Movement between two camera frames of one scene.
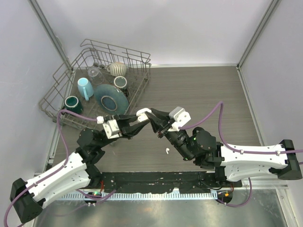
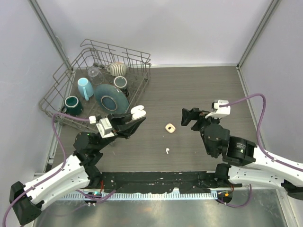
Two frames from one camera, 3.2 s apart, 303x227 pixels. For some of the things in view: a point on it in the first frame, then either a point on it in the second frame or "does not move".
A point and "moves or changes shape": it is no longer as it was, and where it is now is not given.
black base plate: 162,182 does not move
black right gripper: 163,125 -> 187,115
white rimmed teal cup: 120,82 does not move
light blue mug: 85,88 does not move
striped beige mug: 118,69 does not move
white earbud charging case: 141,115 moves or changes shape
